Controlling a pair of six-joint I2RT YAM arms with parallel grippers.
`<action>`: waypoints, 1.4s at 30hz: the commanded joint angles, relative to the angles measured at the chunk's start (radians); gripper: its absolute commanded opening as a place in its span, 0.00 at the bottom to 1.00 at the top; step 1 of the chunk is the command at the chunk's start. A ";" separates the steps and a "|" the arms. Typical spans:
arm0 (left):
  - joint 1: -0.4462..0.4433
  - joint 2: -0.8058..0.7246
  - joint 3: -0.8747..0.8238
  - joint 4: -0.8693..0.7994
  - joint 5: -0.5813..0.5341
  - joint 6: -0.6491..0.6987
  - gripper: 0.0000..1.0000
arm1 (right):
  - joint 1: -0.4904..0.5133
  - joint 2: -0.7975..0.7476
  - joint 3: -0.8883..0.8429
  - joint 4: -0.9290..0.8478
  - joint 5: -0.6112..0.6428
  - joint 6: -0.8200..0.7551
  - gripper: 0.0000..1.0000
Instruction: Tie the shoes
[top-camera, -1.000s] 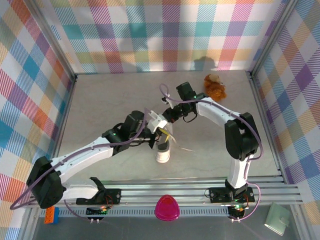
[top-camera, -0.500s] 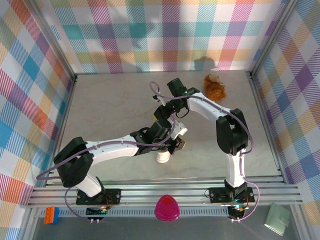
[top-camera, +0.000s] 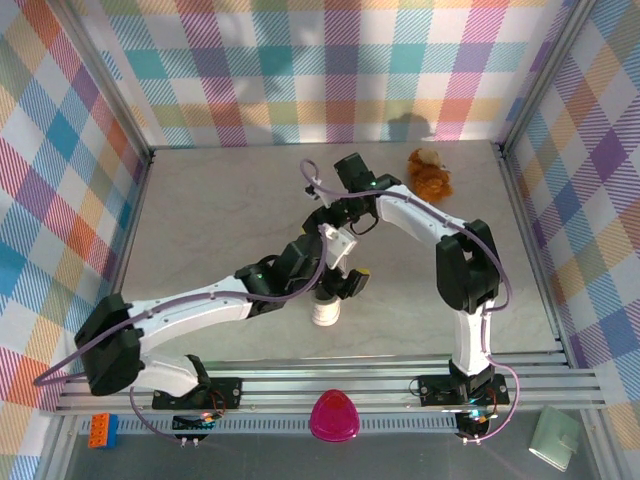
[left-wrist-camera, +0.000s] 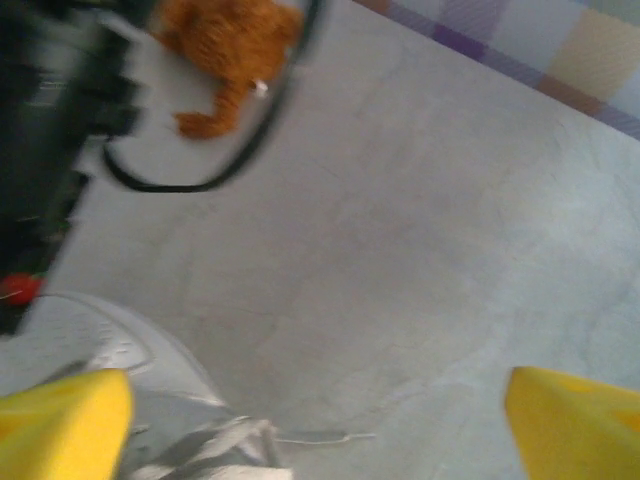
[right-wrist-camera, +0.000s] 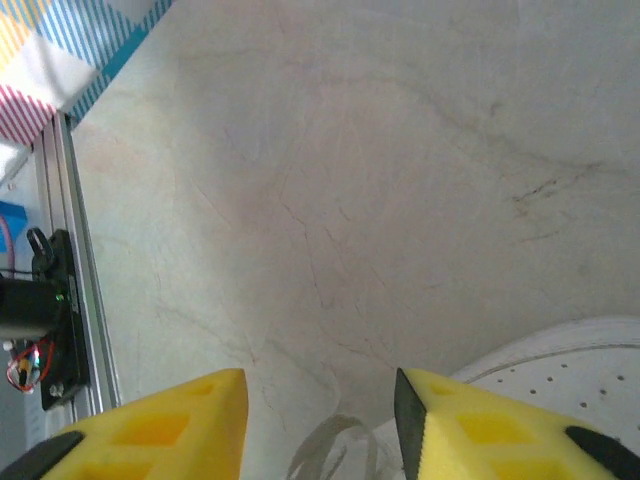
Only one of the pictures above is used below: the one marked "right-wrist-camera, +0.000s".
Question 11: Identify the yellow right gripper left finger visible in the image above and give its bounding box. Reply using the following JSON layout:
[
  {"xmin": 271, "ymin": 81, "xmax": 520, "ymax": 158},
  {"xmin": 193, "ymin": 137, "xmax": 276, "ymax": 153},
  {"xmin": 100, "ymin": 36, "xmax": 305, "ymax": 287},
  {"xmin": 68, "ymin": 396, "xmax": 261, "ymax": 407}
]
[{"xmin": 0, "ymin": 368, "xmax": 250, "ymax": 480}]

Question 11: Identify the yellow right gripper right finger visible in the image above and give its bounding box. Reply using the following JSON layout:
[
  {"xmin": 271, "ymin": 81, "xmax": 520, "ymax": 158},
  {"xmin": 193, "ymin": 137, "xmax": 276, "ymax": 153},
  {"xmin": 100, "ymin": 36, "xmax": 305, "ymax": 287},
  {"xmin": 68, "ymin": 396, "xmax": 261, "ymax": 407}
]
[{"xmin": 393, "ymin": 367, "xmax": 640, "ymax": 480}]

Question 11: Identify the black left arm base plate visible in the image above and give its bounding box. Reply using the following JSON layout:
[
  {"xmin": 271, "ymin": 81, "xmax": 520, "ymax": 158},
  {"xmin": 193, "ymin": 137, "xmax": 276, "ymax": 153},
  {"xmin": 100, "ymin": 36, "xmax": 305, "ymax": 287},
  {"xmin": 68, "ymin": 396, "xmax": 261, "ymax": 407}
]
[{"xmin": 27, "ymin": 227, "xmax": 92, "ymax": 412}]

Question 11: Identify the white sneaker shoe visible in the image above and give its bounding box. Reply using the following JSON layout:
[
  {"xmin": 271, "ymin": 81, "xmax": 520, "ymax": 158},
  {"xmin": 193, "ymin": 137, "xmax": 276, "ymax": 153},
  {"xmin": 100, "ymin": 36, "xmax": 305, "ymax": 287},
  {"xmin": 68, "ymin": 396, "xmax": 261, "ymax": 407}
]
[{"xmin": 372, "ymin": 315, "xmax": 640, "ymax": 454}]

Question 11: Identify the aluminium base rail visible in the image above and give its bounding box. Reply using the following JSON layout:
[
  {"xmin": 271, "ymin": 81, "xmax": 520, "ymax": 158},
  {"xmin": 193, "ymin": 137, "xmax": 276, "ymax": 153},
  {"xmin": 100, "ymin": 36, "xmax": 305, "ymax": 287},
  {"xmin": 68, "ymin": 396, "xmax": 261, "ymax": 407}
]
[{"xmin": 29, "ymin": 112, "xmax": 124, "ymax": 441}]

